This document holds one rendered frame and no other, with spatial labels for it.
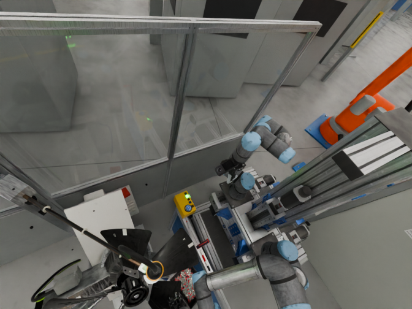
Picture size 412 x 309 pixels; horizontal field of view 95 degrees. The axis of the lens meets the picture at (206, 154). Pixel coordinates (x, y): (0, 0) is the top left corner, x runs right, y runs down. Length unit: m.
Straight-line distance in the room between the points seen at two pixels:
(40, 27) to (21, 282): 2.24
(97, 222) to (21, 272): 1.53
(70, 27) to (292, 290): 1.21
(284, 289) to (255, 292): 1.69
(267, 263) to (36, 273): 2.16
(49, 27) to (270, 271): 1.16
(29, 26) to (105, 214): 0.82
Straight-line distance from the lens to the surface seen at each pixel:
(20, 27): 0.81
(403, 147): 1.00
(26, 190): 1.01
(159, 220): 2.46
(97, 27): 0.81
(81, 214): 1.16
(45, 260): 2.59
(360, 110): 4.14
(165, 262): 1.18
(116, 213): 1.18
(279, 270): 0.98
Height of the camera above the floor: 2.39
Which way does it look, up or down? 54 degrees down
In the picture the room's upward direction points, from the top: 25 degrees clockwise
